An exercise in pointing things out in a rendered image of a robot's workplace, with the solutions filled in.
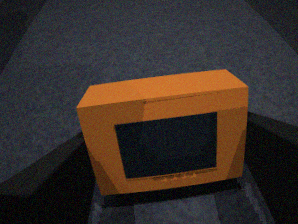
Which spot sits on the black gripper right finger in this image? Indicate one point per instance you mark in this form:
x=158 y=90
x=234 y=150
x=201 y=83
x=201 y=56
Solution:
x=271 y=154

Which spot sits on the orange block with dark square face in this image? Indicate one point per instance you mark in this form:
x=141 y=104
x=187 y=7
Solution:
x=165 y=131

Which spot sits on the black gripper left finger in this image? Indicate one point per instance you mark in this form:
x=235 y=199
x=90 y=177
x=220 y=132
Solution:
x=57 y=189

